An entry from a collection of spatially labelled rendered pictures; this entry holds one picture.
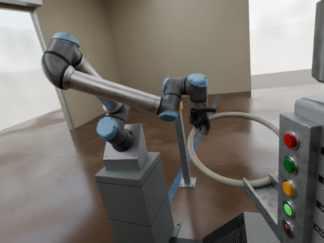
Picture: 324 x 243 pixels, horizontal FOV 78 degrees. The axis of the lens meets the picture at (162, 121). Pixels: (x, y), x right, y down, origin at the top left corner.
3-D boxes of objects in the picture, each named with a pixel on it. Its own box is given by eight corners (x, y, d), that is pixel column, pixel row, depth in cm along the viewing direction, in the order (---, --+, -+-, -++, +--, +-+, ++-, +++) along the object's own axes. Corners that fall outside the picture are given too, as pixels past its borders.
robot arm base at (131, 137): (108, 148, 159) (101, 144, 151) (118, 127, 165) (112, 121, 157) (128, 155, 152) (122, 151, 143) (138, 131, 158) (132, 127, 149)
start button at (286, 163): (296, 175, 36) (297, 162, 36) (291, 176, 36) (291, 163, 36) (287, 167, 39) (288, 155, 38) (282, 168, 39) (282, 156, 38)
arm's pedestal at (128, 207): (111, 259, 180) (84, 178, 153) (137, 216, 223) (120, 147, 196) (163, 274, 160) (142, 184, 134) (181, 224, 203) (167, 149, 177)
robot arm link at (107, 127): (105, 144, 150) (91, 135, 135) (112, 123, 156) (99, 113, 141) (123, 146, 145) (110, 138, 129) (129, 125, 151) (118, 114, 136)
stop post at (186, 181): (196, 178, 271) (185, 100, 237) (194, 187, 253) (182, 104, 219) (182, 177, 277) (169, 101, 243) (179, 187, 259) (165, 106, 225)
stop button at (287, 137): (298, 149, 35) (299, 136, 34) (292, 151, 35) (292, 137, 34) (288, 143, 37) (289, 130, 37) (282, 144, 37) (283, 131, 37)
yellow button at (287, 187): (295, 197, 38) (296, 186, 37) (290, 198, 38) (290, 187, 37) (287, 189, 41) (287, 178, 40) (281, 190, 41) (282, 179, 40)
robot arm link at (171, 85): (159, 92, 100) (183, 92, 96) (164, 73, 105) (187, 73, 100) (164, 101, 108) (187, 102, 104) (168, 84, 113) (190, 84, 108)
